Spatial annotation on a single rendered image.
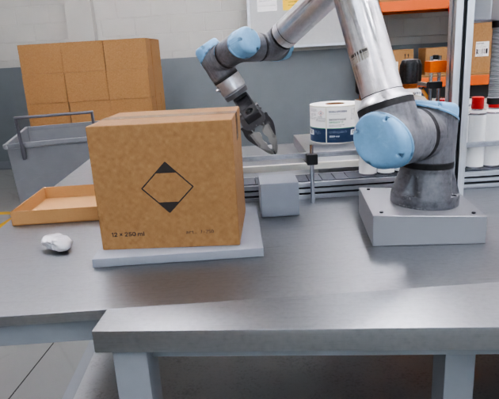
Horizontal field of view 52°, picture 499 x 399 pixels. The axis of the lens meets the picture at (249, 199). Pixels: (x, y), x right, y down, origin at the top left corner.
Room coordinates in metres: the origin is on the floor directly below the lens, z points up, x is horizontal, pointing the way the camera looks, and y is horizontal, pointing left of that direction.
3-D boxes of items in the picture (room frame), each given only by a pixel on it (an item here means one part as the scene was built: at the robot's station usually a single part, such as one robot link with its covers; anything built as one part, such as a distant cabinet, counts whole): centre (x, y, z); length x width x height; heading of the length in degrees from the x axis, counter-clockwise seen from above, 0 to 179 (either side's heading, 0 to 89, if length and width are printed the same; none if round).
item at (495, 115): (1.49, -0.72, 0.98); 0.05 x 0.05 x 0.20
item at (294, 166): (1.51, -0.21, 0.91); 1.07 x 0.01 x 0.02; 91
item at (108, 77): (5.01, 1.35, 0.70); 1.20 x 0.83 x 1.39; 90
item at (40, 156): (3.44, 1.20, 0.48); 0.89 x 0.63 x 0.96; 14
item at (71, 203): (1.46, 0.50, 0.85); 0.30 x 0.26 x 0.04; 91
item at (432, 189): (1.14, -0.40, 0.94); 0.15 x 0.15 x 0.10
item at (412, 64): (2.09, -0.66, 1.04); 0.09 x 0.09 x 0.29
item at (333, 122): (2.08, -0.36, 0.95); 0.20 x 0.20 x 0.14
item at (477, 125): (1.48, -0.67, 0.98); 0.05 x 0.05 x 0.20
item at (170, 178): (1.17, 0.17, 0.99); 0.30 x 0.24 x 0.27; 87
